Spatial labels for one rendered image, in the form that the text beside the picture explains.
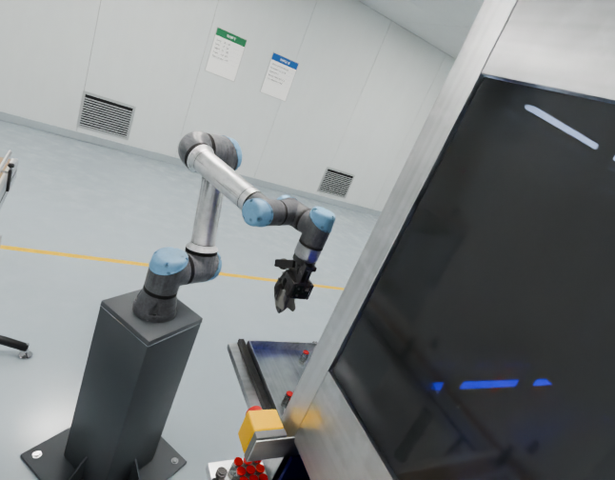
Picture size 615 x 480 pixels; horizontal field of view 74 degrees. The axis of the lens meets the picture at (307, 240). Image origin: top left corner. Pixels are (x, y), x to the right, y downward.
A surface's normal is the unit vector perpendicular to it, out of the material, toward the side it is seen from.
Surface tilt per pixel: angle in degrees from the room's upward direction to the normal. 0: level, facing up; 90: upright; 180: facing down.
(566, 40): 90
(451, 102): 90
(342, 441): 90
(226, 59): 90
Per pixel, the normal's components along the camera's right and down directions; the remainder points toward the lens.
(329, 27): 0.40, 0.47
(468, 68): -0.84, -0.16
